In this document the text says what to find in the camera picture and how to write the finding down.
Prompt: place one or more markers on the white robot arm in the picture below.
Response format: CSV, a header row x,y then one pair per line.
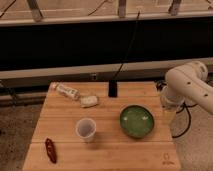
x,y
183,82

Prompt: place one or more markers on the black box on table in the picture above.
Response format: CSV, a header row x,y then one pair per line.
x,y
112,92

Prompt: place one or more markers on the red chili pepper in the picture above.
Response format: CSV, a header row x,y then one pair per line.
x,y
50,149

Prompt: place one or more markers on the clear plastic bottle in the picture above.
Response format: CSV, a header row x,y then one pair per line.
x,y
66,90

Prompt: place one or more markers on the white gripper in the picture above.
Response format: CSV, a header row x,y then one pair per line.
x,y
169,113

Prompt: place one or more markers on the green ceramic bowl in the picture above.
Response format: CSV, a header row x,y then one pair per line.
x,y
136,121

